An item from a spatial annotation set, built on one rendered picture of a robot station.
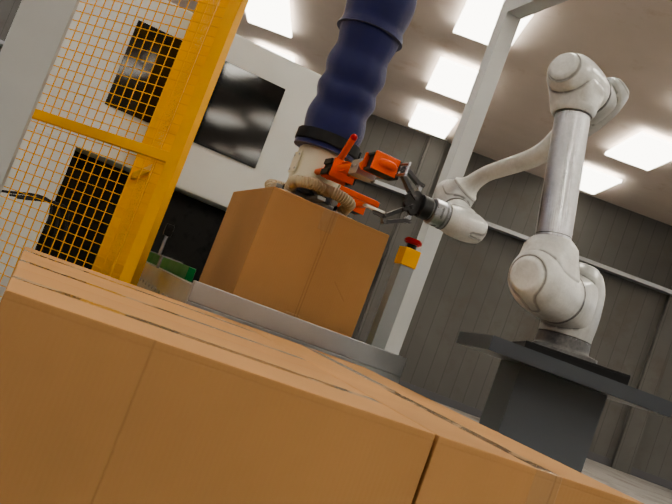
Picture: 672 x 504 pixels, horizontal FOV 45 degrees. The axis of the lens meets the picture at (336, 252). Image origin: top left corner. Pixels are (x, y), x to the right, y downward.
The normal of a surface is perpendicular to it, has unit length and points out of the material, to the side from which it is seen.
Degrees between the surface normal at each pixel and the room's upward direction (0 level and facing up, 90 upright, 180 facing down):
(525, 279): 94
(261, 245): 90
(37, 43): 90
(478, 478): 90
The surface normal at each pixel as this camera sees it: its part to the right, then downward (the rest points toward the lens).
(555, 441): 0.02, -0.07
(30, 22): 0.34, 0.05
